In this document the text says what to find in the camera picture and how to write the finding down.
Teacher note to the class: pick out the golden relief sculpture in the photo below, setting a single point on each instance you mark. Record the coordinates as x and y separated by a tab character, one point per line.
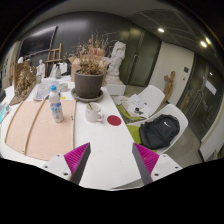
25	81

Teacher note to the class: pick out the small yellow item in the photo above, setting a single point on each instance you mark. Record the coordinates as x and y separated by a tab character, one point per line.
63	97

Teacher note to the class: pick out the large white plaster statue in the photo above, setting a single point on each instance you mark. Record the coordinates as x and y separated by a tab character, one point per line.
116	60

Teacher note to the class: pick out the blue-capped white drink bottle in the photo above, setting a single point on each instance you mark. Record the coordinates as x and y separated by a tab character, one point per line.
56	106

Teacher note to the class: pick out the wooden figure sculpture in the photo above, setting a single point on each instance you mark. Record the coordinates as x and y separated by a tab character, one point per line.
169	85

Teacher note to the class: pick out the grey plant pot saucer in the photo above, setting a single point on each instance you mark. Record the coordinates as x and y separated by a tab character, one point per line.
75	96

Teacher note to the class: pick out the round ceiling light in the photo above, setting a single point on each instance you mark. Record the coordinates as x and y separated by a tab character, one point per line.
161	30
203	43

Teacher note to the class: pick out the white statue pedestal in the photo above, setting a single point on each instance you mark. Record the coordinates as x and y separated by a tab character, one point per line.
116	89

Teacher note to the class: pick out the black backpack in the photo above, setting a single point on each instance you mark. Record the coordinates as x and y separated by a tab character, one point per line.
160	131

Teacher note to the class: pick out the pale wooden board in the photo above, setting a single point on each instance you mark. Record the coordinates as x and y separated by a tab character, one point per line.
43	133

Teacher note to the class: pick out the white ceramic mug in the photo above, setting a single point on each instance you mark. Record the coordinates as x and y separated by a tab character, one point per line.
92	115

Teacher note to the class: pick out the stack of papers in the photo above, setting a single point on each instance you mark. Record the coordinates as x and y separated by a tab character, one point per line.
136	105

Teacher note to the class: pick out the cardboard box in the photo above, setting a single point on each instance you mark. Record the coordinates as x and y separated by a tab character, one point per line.
75	66

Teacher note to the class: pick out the wooden stir stick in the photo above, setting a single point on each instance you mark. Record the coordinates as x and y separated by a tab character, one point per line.
90	106

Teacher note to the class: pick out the colourful printed packet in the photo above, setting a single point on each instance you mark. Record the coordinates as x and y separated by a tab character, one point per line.
3	111

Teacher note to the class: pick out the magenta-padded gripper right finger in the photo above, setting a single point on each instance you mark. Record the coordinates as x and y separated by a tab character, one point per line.
148	160

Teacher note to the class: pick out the wooden easel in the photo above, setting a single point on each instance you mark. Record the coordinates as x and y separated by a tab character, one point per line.
53	60

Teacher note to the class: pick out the dark wall screen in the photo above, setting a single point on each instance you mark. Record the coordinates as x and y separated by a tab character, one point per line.
36	41

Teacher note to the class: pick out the small white figurine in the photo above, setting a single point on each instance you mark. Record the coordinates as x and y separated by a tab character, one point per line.
20	60
40	69

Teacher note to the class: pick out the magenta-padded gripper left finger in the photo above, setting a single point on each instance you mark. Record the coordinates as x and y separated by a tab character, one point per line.
75	158

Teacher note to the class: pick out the grey pot with dried plant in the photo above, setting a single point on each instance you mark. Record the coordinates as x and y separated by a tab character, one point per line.
88	85

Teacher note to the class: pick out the white plastic chair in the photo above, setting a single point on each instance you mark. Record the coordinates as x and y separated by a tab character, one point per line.
63	68
176	111
151	95

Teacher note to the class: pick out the clear plastic model sheet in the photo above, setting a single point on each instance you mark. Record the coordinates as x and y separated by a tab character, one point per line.
41	90

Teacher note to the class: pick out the flat round red coaster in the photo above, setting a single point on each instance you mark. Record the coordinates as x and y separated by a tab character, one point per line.
114	120

